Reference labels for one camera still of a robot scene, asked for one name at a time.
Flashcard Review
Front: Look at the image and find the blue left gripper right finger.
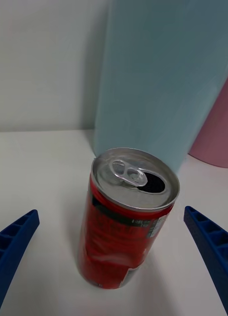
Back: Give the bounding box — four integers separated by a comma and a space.
184, 205, 228, 316

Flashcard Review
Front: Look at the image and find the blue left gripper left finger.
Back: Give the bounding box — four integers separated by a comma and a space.
0, 209, 40, 316

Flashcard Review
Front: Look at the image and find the red drink can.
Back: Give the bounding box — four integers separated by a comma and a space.
78, 147, 181, 290

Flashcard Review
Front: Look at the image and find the pink plastic bin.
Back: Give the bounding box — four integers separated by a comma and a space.
188, 70, 228, 169

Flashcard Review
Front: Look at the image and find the pale blue plastic bin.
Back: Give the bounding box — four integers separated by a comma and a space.
93, 0, 228, 175

